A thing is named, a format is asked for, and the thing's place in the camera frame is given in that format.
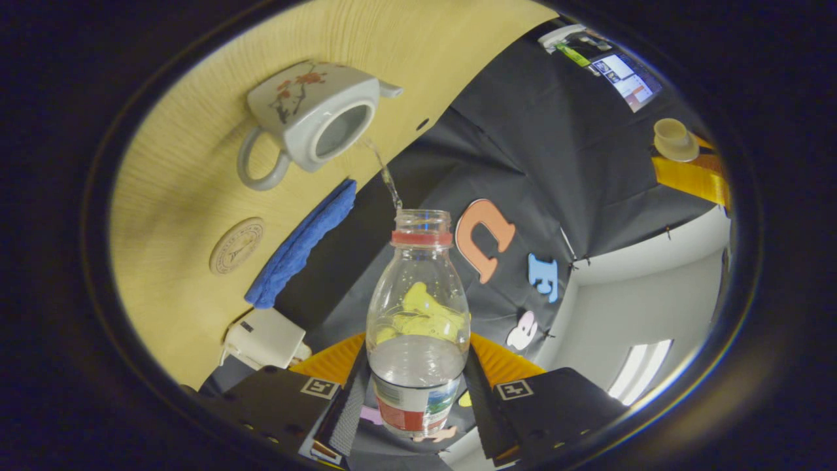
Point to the white teacup lid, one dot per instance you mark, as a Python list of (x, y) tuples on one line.
[(675, 140)]

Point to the white toaster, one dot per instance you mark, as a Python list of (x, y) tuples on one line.
[(268, 337)]

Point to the ceiling light panel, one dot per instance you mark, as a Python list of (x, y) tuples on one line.
[(641, 373)]

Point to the computer monitor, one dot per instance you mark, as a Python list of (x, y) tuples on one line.
[(626, 80)]

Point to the white floral teacup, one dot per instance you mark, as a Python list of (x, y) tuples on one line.
[(294, 98)]

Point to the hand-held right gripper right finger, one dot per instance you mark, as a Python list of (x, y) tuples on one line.
[(480, 405)]

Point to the round wooden coaster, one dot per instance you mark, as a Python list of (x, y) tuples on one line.
[(237, 246)]

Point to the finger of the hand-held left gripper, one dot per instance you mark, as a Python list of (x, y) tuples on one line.
[(705, 144), (693, 178)]

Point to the blue towel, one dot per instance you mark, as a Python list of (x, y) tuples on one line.
[(301, 245)]

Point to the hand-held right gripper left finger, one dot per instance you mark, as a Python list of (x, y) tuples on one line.
[(350, 405)]

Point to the clear plastic water bottle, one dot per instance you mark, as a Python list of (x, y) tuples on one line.
[(418, 366)]

